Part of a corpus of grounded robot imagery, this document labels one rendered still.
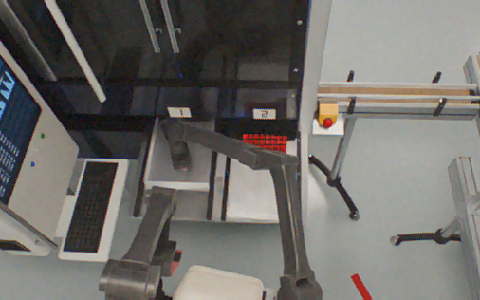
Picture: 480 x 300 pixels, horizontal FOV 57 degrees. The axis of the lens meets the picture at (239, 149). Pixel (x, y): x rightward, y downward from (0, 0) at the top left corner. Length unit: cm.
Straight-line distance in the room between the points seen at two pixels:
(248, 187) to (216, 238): 91
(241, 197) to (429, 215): 139
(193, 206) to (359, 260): 118
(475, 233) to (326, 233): 81
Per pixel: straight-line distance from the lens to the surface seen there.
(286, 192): 120
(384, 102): 196
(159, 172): 183
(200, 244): 262
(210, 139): 143
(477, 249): 220
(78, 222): 190
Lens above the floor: 247
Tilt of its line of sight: 60 degrees down
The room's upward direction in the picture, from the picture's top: 6 degrees counter-clockwise
